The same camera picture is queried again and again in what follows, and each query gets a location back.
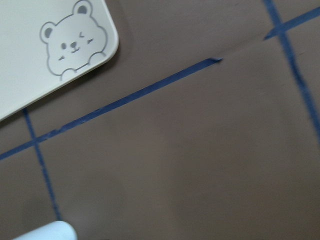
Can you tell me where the light blue cup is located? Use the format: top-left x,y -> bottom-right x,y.
14,220 -> 78,240

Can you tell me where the cream bear tray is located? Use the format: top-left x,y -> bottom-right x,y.
0,0 -> 119,120

